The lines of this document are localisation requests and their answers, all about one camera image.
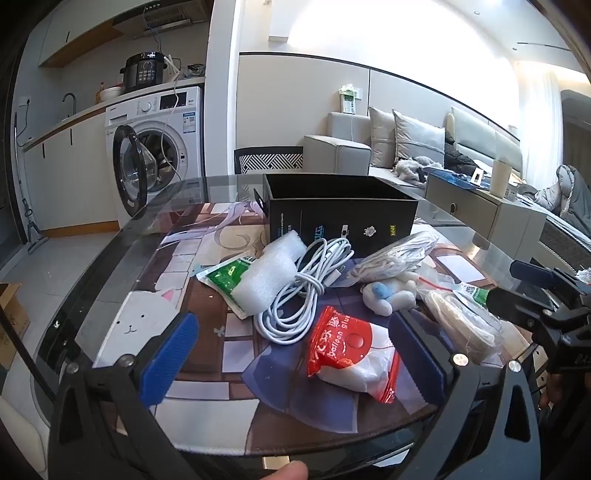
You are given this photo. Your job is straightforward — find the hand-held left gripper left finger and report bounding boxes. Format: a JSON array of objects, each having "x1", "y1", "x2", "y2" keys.
[{"x1": 46, "y1": 311, "x2": 232, "y2": 480}]

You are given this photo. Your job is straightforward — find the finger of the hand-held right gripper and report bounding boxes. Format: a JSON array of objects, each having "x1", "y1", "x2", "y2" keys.
[
  {"x1": 510, "y1": 260, "x2": 583, "y2": 298},
  {"x1": 486, "y1": 286, "x2": 566, "y2": 329}
]

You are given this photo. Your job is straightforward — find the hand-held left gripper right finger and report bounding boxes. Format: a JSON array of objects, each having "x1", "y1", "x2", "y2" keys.
[{"x1": 388, "y1": 311, "x2": 542, "y2": 480}]

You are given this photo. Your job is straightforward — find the white plush toy blue patch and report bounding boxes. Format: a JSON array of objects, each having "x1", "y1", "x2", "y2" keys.
[{"x1": 361, "y1": 272, "x2": 419, "y2": 317}]

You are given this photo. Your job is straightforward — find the clear bag of white cords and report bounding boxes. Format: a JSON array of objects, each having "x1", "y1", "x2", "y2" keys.
[{"x1": 348, "y1": 231, "x2": 439, "y2": 283}]

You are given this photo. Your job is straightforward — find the white charging cable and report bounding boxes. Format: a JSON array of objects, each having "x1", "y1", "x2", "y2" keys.
[{"x1": 255, "y1": 237, "x2": 356, "y2": 344}]

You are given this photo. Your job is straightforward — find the white foam wrap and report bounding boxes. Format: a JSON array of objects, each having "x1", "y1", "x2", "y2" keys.
[{"x1": 231, "y1": 231, "x2": 308, "y2": 317}]

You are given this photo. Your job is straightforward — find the black cardboard box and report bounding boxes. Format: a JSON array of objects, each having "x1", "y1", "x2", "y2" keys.
[{"x1": 262, "y1": 173, "x2": 419, "y2": 259}]

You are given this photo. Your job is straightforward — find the person's left hand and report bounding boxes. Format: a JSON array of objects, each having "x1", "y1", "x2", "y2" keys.
[{"x1": 265, "y1": 462, "x2": 309, "y2": 480}]

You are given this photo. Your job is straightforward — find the printed cartoon table mat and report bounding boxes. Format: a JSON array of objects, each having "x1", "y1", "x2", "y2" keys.
[{"x1": 76, "y1": 200, "x2": 522, "y2": 455}]

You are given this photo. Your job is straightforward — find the small green label packet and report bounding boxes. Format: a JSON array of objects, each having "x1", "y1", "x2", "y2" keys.
[{"x1": 455, "y1": 282, "x2": 495, "y2": 308}]

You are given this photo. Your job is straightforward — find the clear bag with beige item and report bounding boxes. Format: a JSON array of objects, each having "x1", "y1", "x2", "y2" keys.
[{"x1": 418, "y1": 272, "x2": 504, "y2": 365}]

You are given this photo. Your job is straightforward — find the red and white packet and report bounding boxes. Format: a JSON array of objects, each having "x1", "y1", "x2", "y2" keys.
[{"x1": 307, "y1": 305, "x2": 400, "y2": 404}]

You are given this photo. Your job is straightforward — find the grey coffee table with drawer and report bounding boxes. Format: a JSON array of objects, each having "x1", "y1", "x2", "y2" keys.
[{"x1": 425, "y1": 168, "x2": 548, "y2": 259}]

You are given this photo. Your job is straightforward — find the grey padded quilt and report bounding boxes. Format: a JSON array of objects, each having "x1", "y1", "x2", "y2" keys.
[{"x1": 536, "y1": 164, "x2": 591, "y2": 227}]

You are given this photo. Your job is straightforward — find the white paper roll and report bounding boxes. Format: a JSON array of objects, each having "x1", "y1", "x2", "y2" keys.
[{"x1": 489, "y1": 159, "x2": 512, "y2": 197}]

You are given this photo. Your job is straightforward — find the green and white packet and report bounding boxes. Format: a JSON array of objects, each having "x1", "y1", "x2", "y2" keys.
[{"x1": 196, "y1": 255, "x2": 259, "y2": 319}]

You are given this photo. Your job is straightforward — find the blue mat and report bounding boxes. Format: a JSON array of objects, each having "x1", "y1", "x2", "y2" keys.
[{"x1": 429, "y1": 167, "x2": 492, "y2": 188}]

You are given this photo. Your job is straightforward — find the black jacket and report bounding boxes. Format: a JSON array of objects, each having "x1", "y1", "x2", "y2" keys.
[{"x1": 443, "y1": 131, "x2": 485, "y2": 174}]

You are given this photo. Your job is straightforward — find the grey furry cloth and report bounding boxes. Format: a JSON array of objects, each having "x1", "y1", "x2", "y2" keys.
[{"x1": 394, "y1": 157, "x2": 444, "y2": 185}]

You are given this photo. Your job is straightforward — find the brown cardboard box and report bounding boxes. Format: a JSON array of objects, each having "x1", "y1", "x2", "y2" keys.
[{"x1": 0, "y1": 282, "x2": 31, "y2": 372}]

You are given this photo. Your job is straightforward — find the white curtain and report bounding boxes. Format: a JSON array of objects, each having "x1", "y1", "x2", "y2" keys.
[{"x1": 515, "y1": 60, "x2": 561, "y2": 167}]

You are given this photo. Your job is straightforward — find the grey cushion with stripe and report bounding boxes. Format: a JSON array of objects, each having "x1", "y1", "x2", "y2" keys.
[{"x1": 392, "y1": 109, "x2": 446, "y2": 167}]

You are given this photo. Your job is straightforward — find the plain grey cushion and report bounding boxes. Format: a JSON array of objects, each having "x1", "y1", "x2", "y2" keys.
[{"x1": 368, "y1": 106, "x2": 398, "y2": 169}]

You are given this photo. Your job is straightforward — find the white kitchen counter cabinet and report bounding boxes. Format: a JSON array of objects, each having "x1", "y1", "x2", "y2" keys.
[{"x1": 23, "y1": 99, "x2": 121, "y2": 238}]

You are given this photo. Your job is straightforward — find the black patterned chair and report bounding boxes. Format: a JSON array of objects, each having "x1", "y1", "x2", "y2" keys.
[{"x1": 234, "y1": 147, "x2": 305, "y2": 175}]

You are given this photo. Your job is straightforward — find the grey sofa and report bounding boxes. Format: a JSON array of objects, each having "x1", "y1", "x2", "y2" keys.
[{"x1": 302, "y1": 104, "x2": 525, "y2": 188}]

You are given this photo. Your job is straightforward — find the grey floor mop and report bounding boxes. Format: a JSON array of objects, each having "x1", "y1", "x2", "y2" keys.
[{"x1": 13, "y1": 113, "x2": 49, "y2": 254}]

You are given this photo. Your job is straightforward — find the white washing machine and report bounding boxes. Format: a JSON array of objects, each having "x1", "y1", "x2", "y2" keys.
[{"x1": 104, "y1": 85, "x2": 205, "y2": 232}]

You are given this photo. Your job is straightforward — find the black pressure cooker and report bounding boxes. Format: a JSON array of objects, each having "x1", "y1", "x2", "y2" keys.
[{"x1": 120, "y1": 52, "x2": 172, "y2": 94}]

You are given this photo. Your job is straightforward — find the range hood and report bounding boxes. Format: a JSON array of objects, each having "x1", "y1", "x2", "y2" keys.
[{"x1": 113, "y1": 0, "x2": 192, "y2": 40}]

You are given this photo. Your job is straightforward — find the white green wall device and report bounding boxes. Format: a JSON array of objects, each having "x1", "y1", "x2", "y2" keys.
[{"x1": 338, "y1": 83, "x2": 363, "y2": 114}]

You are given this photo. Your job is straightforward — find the white wall cabinet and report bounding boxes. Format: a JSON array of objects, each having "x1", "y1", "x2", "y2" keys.
[{"x1": 38, "y1": 0, "x2": 125, "y2": 69}]

